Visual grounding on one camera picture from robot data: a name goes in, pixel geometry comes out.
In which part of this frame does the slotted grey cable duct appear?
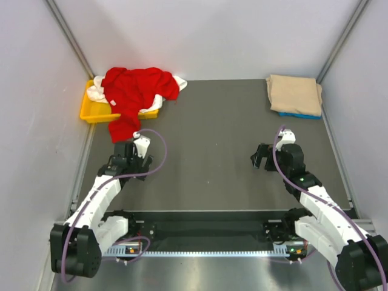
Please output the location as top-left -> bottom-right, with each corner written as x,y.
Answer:
103,243 -> 307,259

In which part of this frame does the folded beige t-shirt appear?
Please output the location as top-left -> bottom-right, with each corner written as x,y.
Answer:
266,75 -> 323,116

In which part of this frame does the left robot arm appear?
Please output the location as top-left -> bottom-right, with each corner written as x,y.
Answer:
50,136 -> 153,278

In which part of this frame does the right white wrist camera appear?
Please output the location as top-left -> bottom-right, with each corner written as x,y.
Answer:
276,129 -> 296,151

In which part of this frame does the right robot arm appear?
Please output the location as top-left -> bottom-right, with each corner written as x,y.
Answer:
250,144 -> 387,290

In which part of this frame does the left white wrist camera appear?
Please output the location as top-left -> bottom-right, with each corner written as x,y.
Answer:
133,132 -> 150,158

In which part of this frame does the yellow plastic bin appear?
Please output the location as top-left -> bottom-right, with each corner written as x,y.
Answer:
79,80 -> 159,126

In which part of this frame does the white t-shirt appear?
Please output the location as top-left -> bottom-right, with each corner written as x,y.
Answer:
86,75 -> 187,113

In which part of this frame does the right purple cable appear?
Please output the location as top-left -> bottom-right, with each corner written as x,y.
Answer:
273,125 -> 388,291

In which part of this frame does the folded blue t-shirt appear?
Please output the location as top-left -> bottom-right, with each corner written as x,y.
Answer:
278,112 -> 321,119

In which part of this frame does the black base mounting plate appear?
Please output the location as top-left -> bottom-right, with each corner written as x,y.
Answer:
103,210 -> 302,253

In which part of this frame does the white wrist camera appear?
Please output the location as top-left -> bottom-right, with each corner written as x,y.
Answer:
276,129 -> 296,151
133,132 -> 150,158

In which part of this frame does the red t-shirt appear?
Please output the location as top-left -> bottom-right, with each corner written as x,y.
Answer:
101,67 -> 179,143

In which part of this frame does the aluminium frame rail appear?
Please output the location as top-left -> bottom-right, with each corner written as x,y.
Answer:
48,218 -> 376,243

